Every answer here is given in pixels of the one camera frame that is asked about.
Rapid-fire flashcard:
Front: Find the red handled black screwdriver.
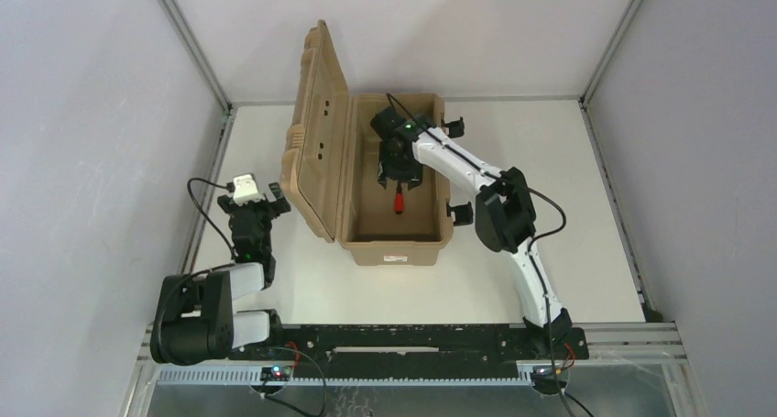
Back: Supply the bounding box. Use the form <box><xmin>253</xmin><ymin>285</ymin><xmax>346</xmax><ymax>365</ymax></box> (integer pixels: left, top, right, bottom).
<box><xmin>394</xmin><ymin>181</ymin><xmax>405</xmax><ymax>214</ymax></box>

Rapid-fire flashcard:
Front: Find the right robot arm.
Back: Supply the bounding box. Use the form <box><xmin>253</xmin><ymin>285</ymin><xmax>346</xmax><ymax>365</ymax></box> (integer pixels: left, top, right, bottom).
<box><xmin>370</xmin><ymin>106</ymin><xmax>572</xmax><ymax>351</ymax></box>

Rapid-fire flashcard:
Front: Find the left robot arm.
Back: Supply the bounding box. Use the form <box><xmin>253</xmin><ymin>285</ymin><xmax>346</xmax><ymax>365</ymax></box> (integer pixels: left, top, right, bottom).
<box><xmin>149</xmin><ymin>175</ymin><xmax>290</xmax><ymax>366</ymax></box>

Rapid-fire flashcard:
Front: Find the tan plastic storage bin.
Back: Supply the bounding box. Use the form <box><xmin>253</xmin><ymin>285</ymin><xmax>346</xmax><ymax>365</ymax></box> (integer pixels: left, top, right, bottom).
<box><xmin>280</xmin><ymin>20</ymin><xmax>454</xmax><ymax>266</ymax></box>

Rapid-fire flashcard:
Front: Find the left electronics board with leds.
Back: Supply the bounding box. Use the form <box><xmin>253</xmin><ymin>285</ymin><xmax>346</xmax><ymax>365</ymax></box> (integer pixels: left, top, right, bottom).
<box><xmin>260</xmin><ymin>366</ymin><xmax>293</xmax><ymax>383</ymax></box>

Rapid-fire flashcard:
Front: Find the right electronics board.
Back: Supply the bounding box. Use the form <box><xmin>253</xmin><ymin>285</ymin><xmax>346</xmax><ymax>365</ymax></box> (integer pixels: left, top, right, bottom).
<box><xmin>531</xmin><ymin>367</ymin><xmax>568</xmax><ymax>396</ymax></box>

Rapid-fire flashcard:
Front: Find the left black camera cable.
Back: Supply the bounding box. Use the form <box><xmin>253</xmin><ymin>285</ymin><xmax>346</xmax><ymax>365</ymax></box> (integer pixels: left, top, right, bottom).
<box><xmin>186</xmin><ymin>178</ymin><xmax>239</xmax><ymax>264</ymax></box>

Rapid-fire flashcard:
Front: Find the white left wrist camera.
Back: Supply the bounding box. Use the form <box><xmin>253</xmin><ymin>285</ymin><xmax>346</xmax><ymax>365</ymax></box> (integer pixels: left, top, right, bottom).
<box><xmin>229</xmin><ymin>173</ymin><xmax>264</xmax><ymax>206</ymax></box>

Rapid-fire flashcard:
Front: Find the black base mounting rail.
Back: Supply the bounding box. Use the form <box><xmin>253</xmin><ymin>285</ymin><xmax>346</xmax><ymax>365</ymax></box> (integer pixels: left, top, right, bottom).
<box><xmin>228</xmin><ymin>324</ymin><xmax>590</xmax><ymax>381</ymax></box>

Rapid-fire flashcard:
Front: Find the grey slotted cable duct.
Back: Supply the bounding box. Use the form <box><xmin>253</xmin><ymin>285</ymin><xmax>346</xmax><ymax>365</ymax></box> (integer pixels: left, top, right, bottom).
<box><xmin>155</xmin><ymin>365</ymin><xmax>535</xmax><ymax>388</ymax></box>

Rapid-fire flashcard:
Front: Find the aluminium frame left rail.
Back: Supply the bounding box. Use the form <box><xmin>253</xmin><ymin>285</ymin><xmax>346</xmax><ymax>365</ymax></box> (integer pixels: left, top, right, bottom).
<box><xmin>145</xmin><ymin>0</ymin><xmax>238</xmax><ymax>276</ymax></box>

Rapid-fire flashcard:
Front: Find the aluminium frame rail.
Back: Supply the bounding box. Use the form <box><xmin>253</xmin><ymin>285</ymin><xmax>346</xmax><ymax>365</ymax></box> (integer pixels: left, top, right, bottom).
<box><xmin>579</xmin><ymin>0</ymin><xmax>645</xmax><ymax>109</ymax></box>
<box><xmin>145</xmin><ymin>0</ymin><xmax>238</xmax><ymax>276</ymax></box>

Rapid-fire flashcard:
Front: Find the aluminium frame right rail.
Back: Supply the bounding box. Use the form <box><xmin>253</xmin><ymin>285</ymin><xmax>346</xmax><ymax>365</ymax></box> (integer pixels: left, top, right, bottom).
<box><xmin>579</xmin><ymin>0</ymin><xmax>645</xmax><ymax>109</ymax></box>

